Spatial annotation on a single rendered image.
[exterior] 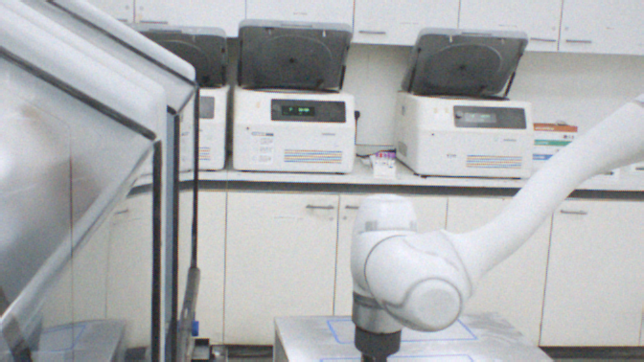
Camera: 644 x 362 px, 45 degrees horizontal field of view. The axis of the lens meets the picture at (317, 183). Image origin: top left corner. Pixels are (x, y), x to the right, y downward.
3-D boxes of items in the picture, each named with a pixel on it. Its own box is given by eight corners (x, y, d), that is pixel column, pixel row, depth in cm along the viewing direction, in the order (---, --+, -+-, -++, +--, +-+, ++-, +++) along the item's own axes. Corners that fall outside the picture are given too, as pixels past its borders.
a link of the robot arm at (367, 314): (402, 282, 128) (400, 316, 129) (348, 282, 127) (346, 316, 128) (415, 301, 119) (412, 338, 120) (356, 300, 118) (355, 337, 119)
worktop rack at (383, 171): (395, 179, 352) (396, 166, 351) (373, 178, 352) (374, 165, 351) (389, 169, 381) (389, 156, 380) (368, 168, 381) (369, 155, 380)
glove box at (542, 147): (527, 153, 402) (529, 139, 401) (519, 149, 415) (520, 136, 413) (571, 154, 405) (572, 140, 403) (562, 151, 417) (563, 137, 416)
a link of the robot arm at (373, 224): (340, 281, 127) (360, 308, 114) (346, 188, 124) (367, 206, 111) (403, 280, 129) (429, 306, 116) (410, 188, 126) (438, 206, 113)
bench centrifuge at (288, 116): (232, 173, 348) (236, 16, 335) (232, 152, 409) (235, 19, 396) (355, 176, 354) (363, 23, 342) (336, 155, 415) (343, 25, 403)
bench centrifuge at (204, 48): (97, 169, 342) (96, 20, 331) (122, 148, 403) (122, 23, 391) (223, 173, 347) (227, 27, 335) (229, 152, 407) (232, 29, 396)
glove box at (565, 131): (532, 139, 401) (534, 119, 400) (524, 136, 414) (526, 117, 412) (578, 141, 403) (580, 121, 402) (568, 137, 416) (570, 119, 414)
